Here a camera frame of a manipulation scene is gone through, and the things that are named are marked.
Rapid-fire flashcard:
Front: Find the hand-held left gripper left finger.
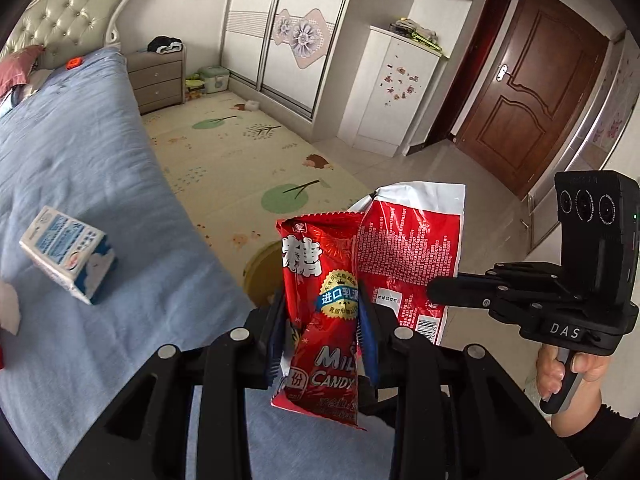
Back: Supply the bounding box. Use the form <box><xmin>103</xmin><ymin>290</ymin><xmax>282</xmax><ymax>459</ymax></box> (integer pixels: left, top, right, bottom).
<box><xmin>57</xmin><ymin>290</ymin><xmax>288</xmax><ymax>480</ymax></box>

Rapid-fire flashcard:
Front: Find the brown wooden door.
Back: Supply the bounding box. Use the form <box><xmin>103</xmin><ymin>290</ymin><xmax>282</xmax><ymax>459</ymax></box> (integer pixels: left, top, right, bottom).
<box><xmin>455</xmin><ymin>0</ymin><xmax>611</xmax><ymax>198</ymax></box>

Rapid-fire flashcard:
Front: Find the tufted cream headboard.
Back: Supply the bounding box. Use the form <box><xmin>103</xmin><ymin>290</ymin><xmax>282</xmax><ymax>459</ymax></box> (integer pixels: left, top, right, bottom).
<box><xmin>0</xmin><ymin>0</ymin><xmax>146</xmax><ymax>68</ymax></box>

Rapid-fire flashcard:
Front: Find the black white cloth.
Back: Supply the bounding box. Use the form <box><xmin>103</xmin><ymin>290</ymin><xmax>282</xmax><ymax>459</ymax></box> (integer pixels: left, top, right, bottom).
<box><xmin>148</xmin><ymin>36</ymin><xmax>182</xmax><ymax>56</ymax></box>

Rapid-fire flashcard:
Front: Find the white blue milk carton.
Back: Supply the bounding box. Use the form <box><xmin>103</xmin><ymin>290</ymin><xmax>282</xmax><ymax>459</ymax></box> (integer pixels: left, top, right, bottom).
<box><xmin>19</xmin><ymin>206</ymin><xmax>118</xmax><ymax>306</ymax></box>

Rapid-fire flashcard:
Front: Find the person's right forearm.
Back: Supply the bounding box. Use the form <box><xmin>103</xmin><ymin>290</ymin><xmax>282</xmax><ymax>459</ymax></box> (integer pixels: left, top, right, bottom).
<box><xmin>552</xmin><ymin>402</ymin><xmax>640</xmax><ymax>466</ymax></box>

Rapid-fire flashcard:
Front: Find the white floral wardrobe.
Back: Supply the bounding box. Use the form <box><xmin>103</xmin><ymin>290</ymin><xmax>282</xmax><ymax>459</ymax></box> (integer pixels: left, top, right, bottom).
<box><xmin>220</xmin><ymin>0</ymin><xmax>361</xmax><ymax>121</ymax></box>

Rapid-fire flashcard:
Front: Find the person's right hand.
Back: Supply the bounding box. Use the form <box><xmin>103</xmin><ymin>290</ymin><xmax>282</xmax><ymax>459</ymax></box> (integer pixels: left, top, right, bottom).
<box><xmin>536</xmin><ymin>346</ymin><xmax>613</xmax><ymax>436</ymax></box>

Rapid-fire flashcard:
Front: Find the pink pillow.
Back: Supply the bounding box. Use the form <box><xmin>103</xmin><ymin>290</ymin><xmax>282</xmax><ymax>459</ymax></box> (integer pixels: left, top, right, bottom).
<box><xmin>0</xmin><ymin>44</ymin><xmax>46</xmax><ymax>98</ymax></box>

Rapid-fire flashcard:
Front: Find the yellow bin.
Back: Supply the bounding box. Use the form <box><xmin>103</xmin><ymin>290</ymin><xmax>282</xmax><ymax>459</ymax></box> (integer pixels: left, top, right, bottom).
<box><xmin>242</xmin><ymin>241</ymin><xmax>281</xmax><ymax>306</ymax></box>

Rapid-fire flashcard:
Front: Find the red white snack bag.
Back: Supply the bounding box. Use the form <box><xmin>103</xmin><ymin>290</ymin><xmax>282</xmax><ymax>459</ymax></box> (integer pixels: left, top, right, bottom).
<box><xmin>347</xmin><ymin>181</ymin><xmax>467</xmax><ymax>346</ymax></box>

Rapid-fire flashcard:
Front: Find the green white storage box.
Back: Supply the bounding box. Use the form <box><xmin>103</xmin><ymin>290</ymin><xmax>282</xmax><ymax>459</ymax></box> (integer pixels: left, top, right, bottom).
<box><xmin>199</xmin><ymin>65</ymin><xmax>232</xmax><ymax>96</ymax></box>

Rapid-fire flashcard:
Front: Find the red candy packet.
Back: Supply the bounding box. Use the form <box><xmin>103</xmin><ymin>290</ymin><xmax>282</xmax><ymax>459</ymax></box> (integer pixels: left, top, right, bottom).
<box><xmin>270</xmin><ymin>211</ymin><xmax>368</xmax><ymax>431</ymax></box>

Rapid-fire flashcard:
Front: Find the tree print play mat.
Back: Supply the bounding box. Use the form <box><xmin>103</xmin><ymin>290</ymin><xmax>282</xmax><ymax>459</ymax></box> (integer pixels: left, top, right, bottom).
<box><xmin>140</xmin><ymin>87</ymin><xmax>381</xmax><ymax>306</ymax></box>

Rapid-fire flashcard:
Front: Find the white bubble wrap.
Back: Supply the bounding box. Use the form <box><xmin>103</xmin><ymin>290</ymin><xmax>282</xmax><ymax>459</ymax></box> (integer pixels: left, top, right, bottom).
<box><xmin>0</xmin><ymin>280</ymin><xmax>22</xmax><ymax>336</ymax></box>

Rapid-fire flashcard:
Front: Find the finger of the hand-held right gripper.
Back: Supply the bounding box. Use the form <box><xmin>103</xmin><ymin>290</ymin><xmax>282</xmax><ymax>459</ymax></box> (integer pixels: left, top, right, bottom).
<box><xmin>427</xmin><ymin>287</ymin><xmax>563</xmax><ymax>318</ymax></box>
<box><xmin>430</xmin><ymin>263</ymin><xmax>561</xmax><ymax>292</ymax></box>

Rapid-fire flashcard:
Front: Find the folded pale blanket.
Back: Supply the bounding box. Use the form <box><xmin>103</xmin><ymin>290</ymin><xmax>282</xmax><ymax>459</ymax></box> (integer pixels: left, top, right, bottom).
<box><xmin>0</xmin><ymin>70</ymin><xmax>51</xmax><ymax>116</ymax></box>

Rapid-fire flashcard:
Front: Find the wooden nightstand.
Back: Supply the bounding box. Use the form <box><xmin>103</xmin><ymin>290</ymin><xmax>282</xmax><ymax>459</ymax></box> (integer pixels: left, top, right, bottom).
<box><xmin>125</xmin><ymin>42</ymin><xmax>187</xmax><ymax>116</ymax></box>

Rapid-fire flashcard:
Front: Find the white low cabinet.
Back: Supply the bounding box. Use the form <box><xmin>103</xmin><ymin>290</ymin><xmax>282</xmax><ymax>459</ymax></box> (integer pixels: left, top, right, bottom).
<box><xmin>337</xmin><ymin>25</ymin><xmax>448</xmax><ymax>158</ymax></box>

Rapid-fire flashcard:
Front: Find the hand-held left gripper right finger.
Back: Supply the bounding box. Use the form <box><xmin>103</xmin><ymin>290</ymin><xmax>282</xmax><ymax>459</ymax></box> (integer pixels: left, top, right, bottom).
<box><xmin>356</xmin><ymin>290</ymin><xmax>568</xmax><ymax>480</ymax></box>

